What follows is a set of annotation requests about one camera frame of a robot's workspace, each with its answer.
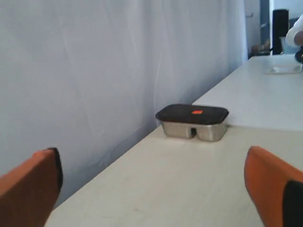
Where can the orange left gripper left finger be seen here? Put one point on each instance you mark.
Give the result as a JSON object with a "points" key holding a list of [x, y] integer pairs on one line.
{"points": [[29, 191]]}

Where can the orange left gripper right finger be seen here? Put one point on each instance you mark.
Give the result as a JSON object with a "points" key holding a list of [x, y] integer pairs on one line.
{"points": [[275, 187]]}

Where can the steel lunchbox black lid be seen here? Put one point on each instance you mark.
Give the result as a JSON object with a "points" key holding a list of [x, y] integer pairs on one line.
{"points": [[207, 123]]}

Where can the clear tray far table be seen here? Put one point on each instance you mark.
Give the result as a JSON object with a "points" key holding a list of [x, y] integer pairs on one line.
{"points": [[285, 69]]}

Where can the white fabric curtain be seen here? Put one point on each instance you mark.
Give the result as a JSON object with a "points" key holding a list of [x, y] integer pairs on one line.
{"points": [[88, 76]]}

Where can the person in white shirt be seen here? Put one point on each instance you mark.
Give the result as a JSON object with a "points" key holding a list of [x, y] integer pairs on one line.
{"points": [[294, 38]]}

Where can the black office chair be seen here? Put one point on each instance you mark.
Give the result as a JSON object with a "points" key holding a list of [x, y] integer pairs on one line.
{"points": [[280, 27]]}

